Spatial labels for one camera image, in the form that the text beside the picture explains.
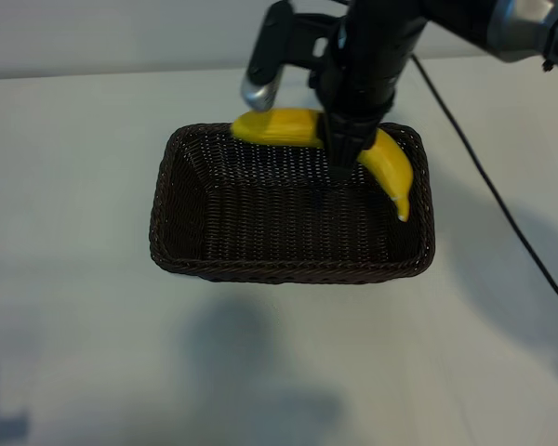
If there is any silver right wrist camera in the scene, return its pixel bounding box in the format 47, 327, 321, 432
240, 0, 339, 112

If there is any dark brown wicker basket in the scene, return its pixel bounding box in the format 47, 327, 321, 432
147, 121, 436, 284

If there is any yellow banana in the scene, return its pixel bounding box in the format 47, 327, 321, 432
231, 107, 414, 223

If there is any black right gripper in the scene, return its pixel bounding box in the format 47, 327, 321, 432
309, 0, 424, 181

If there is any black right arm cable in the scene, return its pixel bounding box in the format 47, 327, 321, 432
408, 52, 558, 326

